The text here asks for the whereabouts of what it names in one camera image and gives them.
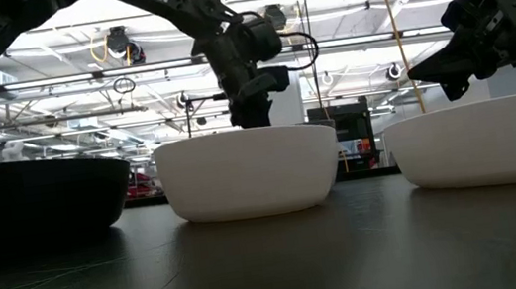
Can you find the black bowl with white inside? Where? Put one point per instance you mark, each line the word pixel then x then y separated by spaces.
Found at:
pixel 30 199

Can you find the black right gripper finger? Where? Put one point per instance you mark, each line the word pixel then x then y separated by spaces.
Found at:
pixel 460 88
pixel 447 64

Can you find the red object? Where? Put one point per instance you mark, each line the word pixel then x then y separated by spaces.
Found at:
pixel 141 187

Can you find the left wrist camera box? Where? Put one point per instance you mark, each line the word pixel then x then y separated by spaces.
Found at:
pixel 277 79

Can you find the single white plate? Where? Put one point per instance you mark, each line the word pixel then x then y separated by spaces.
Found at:
pixel 247 176

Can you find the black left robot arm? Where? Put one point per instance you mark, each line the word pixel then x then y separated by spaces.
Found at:
pixel 180 5

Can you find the black cabinet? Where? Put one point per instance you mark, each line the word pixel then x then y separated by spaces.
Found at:
pixel 353 127

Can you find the black pole stand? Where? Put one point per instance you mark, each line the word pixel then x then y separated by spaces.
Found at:
pixel 188 121

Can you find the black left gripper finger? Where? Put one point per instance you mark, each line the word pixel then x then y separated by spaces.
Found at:
pixel 252 119

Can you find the white machine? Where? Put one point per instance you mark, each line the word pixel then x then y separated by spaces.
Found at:
pixel 13 151

